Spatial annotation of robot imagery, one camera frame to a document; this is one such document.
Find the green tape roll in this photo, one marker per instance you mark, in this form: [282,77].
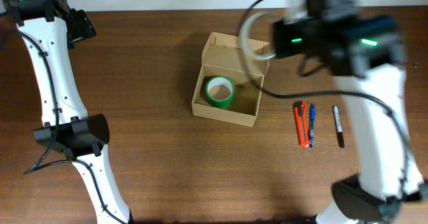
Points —
[220,91]

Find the black marker pen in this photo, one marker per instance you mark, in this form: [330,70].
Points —
[339,131]

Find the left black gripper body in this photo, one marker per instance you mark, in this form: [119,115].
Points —
[79,27]

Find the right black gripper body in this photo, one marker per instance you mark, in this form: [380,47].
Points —
[290,40]

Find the brown cardboard box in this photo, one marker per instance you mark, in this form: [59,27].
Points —
[220,57]

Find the orange utility knife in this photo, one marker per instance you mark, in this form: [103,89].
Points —
[302,132]

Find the blue pen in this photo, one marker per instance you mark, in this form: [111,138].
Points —
[312,121]

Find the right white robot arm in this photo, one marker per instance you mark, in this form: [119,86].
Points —
[366,57]

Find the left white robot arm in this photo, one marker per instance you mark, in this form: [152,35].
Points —
[49,29]

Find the white masking tape roll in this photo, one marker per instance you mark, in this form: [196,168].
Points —
[244,40]

